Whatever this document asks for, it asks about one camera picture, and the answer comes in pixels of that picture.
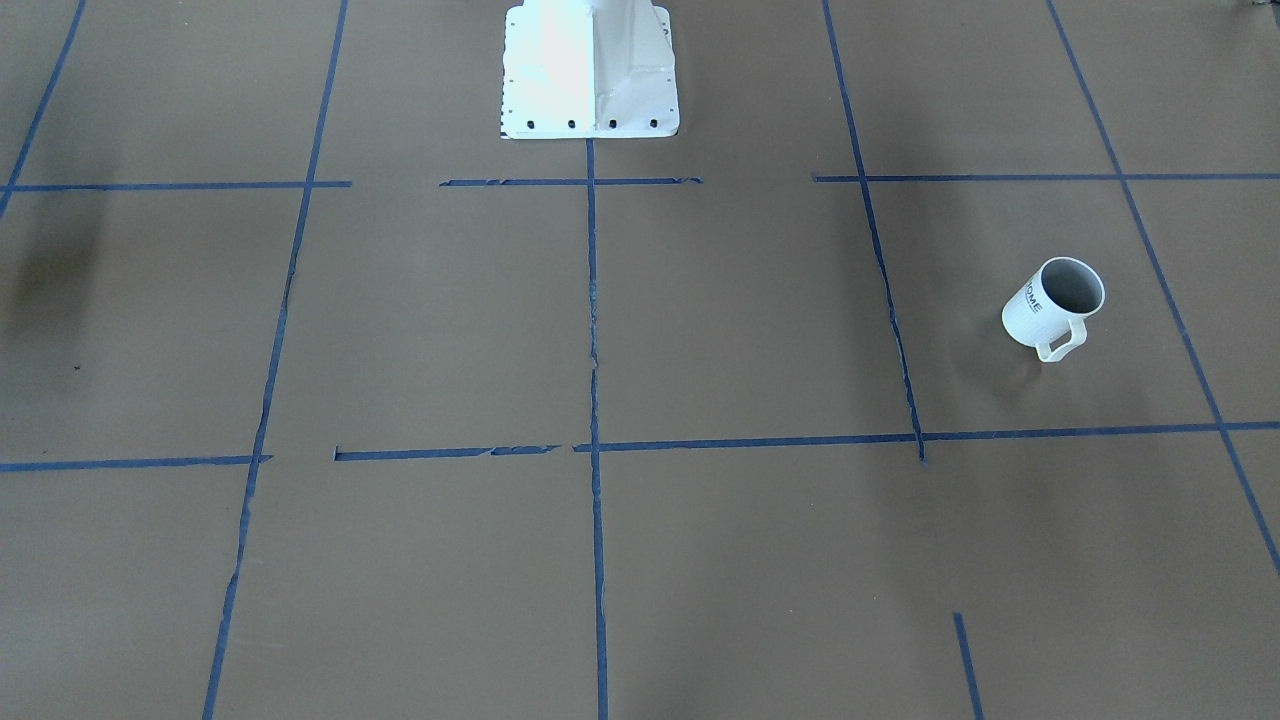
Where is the white ribbed HOME mug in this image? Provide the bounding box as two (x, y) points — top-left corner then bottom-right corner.
(1001, 258), (1106, 363)

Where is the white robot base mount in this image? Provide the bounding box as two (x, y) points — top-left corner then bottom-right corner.
(500, 1), (681, 140)

